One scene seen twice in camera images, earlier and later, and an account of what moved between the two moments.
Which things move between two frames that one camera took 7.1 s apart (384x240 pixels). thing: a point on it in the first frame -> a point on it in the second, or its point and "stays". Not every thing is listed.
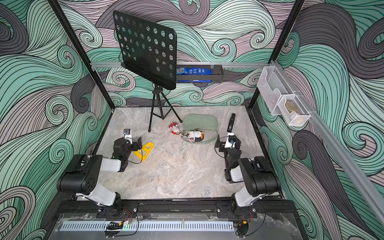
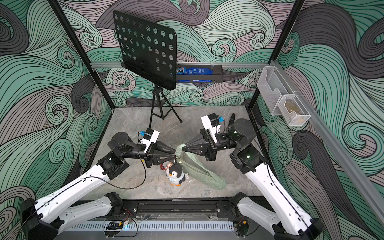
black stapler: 230,126 stays
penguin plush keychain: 195,136 -> 175,174
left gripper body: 133,147 -> 151,149
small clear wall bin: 292,110 stays
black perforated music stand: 150,51 stays
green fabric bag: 206,123 -> 195,169
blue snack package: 194,71 stays
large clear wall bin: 272,85 stays
